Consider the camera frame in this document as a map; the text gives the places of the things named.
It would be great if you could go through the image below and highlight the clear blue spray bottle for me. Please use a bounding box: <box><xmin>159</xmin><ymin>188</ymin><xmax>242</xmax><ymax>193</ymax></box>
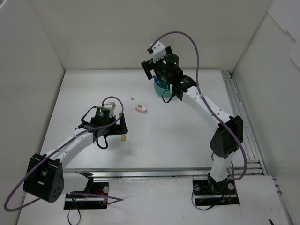
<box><xmin>153</xmin><ymin>75</ymin><xmax>161</xmax><ymax>85</ymax></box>

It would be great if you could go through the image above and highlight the pink white mini stapler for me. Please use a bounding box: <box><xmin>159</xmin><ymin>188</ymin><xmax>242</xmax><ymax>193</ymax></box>
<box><xmin>135</xmin><ymin>104</ymin><xmax>147</xmax><ymax>113</ymax></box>

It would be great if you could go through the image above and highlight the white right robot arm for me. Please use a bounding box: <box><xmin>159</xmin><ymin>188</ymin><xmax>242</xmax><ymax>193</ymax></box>
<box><xmin>141</xmin><ymin>44</ymin><xmax>243</xmax><ymax>193</ymax></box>

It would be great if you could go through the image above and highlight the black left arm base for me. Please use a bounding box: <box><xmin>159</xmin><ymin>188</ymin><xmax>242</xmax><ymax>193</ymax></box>
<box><xmin>64</xmin><ymin>172</ymin><xmax>109</xmax><ymax>210</ymax></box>

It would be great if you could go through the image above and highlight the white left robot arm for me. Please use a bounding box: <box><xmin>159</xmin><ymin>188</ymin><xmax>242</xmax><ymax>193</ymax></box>
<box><xmin>23</xmin><ymin>105</ymin><xmax>128</xmax><ymax>203</ymax></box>

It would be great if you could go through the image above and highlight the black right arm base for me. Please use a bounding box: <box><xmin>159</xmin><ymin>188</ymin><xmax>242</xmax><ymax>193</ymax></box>
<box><xmin>191</xmin><ymin>179</ymin><xmax>240</xmax><ymax>210</ymax></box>

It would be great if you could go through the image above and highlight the teal round desk organizer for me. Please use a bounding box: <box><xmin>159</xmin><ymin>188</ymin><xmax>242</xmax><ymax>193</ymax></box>
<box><xmin>154</xmin><ymin>80</ymin><xmax>172</xmax><ymax>98</ymax></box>

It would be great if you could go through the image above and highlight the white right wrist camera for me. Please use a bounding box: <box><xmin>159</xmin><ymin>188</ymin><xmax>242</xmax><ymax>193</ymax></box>
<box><xmin>147</xmin><ymin>41</ymin><xmax>166</xmax><ymax>63</ymax></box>

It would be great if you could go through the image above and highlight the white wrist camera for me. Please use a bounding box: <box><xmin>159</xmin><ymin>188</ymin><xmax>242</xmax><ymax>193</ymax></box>
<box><xmin>147</xmin><ymin>41</ymin><xmax>166</xmax><ymax>63</ymax></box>
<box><xmin>103</xmin><ymin>102</ymin><xmax>116</xmax><ymax>117</ymax></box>

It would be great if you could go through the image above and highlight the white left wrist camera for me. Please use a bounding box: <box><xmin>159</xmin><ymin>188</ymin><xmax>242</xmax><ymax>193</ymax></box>
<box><xmin>103</xmin><ymin>102</ymin><xmax>116</xmax><ymax>117</ymax></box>

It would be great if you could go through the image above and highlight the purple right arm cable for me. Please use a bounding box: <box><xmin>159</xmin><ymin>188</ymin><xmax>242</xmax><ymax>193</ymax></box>
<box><xmin>150</xmin><ymin>31</ymin><xmax>248</xmax><ymax>181</ymax></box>

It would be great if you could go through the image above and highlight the aluminium rail frame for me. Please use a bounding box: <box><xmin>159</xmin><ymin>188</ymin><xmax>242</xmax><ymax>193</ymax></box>
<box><xmin>35</xmin><ymin>69</ymin><xmax>282</xmax><ymax>195</ymax></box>

